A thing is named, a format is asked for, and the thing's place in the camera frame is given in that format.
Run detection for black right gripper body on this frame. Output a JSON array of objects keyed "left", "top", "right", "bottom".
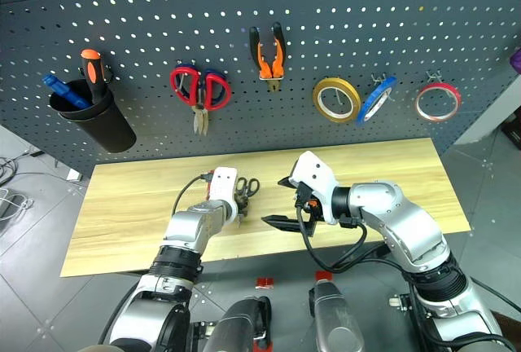
[{"left": 293, "top": 182, "right": 327, "bottom": 239}]

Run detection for black right gripper long-looking finger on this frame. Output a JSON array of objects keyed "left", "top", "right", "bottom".
[{"left": 260, "top": 213, "right": 315, "bottom": 233}]

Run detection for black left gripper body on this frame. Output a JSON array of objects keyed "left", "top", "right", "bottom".
[{"left": 201, "top": 170, "right": 214, "bottom": 201}]

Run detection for black scissors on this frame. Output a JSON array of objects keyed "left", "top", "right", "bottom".
[{"left": 234, "top": 177, "right": 261, "bottom": 229}]

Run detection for yellow tape roll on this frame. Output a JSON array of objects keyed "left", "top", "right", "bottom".
[{"left": 312, "top": 77, "right": 362, "bottom": 124}]

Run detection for blue tape roll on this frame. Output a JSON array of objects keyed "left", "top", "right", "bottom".
[{"left": 356, "top": 76, "right": 398, "bottom": 126}]

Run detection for red tape roll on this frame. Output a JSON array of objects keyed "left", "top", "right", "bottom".
[{"left": 414, "top": 81, "right": 463, "bottom": 124}]

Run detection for red blue scissors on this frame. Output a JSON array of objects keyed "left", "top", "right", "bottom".
[{"left": 169, "top": 65, "right": 233, "bottom": 138}]

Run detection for grey rounded robot shape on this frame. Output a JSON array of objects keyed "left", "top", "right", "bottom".
[{"left": 307, "top": 279, "right": 365, "bottom": 352}]

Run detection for black rounded robot shape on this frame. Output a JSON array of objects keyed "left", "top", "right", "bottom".
[{"left": 203, "top": 296, "right": 274, "bottom": 352}]

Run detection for orange black pliers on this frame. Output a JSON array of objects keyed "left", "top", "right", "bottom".
[{"left": 248, "top": 21, "right": 287, "bottom": 94}]

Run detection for black cup holder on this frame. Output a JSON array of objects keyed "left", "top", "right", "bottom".
[{"left": 48, "top": 78, "right": 138, "bottom": 154}]

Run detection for orange black screwdriver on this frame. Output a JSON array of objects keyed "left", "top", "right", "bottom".
[{"left": 79, "top": 48, "right": 110, "bottom": 105}]

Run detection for blue marker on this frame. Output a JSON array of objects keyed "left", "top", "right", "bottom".
[{"left": 42, "top": 73, "right": 92, "bottom": 110}]

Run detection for purple object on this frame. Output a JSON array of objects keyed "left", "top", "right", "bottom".
[{"left": 509, "top": 45, "right": 521, "bottom": 77}]

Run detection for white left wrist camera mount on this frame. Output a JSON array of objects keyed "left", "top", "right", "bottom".
[{"left": 206, "top": 166, "right": 239, "bottom": 225}]

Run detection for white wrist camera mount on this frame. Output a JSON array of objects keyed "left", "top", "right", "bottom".
[
  {"left": 206, "top": 166, "right": 239, "bottom": 225},
  {"left": 290, "top": 150, "right": 341, "bottom": 225}
]

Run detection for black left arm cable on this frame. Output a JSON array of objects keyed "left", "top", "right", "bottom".
[{"left": 171, "top": 174, "right": 212, "bottom": 218}]

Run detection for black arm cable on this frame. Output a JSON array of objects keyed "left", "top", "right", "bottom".
[
  {"left": 171, "top": 174, "right": 212, "bottom": 218},
  {"left": 295, "top": 204, "right": 410, "bottom": 276}
]

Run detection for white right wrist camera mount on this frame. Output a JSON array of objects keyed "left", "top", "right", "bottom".
[{"left": 290, "top": 150, "right": 341, "bottom": 225}]

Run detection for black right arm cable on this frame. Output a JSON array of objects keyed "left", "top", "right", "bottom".
[{"left": 295, "top": 204, "right": 410, "bottom": 276}]

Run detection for floor cables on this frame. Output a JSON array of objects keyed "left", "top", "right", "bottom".
[{"left": 0, "top": 148, "right": 44, "bottom": 188}]

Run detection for white wire rack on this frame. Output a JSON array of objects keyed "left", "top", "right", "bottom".
[{"left": 0, "top": 187, "right": 34, "bottom": 222}]

